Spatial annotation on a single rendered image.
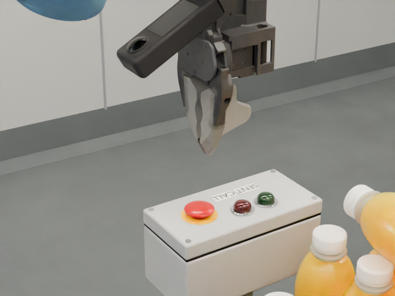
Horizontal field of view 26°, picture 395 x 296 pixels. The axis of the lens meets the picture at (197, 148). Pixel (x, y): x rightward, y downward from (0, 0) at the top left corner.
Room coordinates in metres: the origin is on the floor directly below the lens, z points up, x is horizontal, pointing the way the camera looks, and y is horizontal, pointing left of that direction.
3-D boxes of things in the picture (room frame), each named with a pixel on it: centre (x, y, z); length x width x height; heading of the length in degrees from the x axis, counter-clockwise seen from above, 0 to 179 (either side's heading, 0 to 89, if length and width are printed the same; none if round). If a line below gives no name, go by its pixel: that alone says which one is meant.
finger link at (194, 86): (0.91, -0.02, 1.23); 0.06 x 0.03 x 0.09; 123
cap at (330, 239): (0.83, -0.15, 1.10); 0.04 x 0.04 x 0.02
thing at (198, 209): (0.88, 0.00, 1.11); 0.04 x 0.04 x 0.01
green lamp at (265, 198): (0.91, -0.08, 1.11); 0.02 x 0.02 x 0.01
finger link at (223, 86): (0.86, -0.02, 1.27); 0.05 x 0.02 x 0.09; 33
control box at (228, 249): (0.91, -0.04, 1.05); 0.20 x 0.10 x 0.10; 123
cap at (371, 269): (0.76, -0.19, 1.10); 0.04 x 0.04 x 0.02
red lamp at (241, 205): (0.89, -0.05, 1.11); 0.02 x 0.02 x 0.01
